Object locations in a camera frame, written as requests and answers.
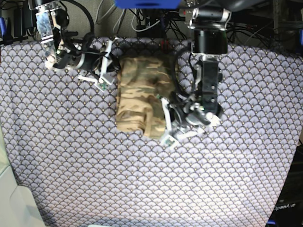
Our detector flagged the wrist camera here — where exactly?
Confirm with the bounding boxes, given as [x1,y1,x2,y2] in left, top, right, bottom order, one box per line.
[160,134,179,149]
[96,74,115,92]

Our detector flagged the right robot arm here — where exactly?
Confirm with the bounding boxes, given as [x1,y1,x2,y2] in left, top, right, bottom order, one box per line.
[28,0,119,87]

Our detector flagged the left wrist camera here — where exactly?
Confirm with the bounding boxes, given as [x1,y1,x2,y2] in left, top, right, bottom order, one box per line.
[160,134,179,149]

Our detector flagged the blue mount plate top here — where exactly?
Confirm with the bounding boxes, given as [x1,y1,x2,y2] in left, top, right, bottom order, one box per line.
[115,0,180,9]

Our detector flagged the white plastic bin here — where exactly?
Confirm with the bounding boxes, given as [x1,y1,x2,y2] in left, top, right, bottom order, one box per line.
[0,134,45,227]

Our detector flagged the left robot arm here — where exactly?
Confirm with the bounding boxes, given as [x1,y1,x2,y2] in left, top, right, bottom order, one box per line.
[161,0,232,145]

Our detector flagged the blue clamp right edge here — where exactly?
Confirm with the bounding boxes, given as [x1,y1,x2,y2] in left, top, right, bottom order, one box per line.
[297,29,303,56]

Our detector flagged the blue clamp left edge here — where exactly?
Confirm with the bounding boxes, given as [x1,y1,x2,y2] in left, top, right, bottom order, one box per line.
[0,17,13,45]

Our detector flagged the camouflage T-shirt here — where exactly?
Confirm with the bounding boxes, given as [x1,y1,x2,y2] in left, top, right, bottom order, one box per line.
[116,55,175,139]

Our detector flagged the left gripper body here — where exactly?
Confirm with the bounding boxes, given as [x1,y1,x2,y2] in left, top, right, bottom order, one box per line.
[160,96,206,140]

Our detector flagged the blue clamp edge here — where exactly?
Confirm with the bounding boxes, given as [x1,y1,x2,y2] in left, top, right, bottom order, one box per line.
[0,17,13,45]
[297,29,303,56]

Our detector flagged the purple fan-pattern tablecloth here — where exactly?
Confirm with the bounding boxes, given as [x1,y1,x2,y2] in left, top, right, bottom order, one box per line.
[0,42,303,227]

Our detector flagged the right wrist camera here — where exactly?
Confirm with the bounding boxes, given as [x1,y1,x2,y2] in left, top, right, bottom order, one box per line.
[96,74,115,92]

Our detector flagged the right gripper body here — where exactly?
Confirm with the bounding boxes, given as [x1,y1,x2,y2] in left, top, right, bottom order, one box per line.
[77,37,119,83]

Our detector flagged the red and black clamp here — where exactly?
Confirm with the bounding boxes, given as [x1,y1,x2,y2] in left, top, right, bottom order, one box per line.
[160,39,169,53]

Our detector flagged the black OpenArm box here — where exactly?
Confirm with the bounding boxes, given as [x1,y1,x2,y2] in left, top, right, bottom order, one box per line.
[267,152,303,227]

